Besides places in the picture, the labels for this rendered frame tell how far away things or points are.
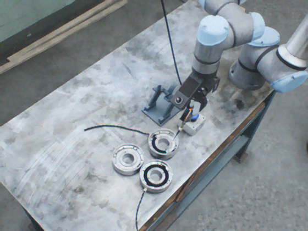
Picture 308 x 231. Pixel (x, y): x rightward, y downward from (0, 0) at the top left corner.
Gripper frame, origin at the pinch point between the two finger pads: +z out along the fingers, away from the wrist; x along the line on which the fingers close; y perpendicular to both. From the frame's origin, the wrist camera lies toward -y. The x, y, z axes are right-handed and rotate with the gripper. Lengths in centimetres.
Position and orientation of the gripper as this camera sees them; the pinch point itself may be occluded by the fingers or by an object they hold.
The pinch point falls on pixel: (190, 111)
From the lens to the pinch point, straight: 117.6
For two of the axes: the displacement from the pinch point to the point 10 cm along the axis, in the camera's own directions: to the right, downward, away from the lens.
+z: -0.6, 5.9, 8.1
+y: 7.1, -5.5, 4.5
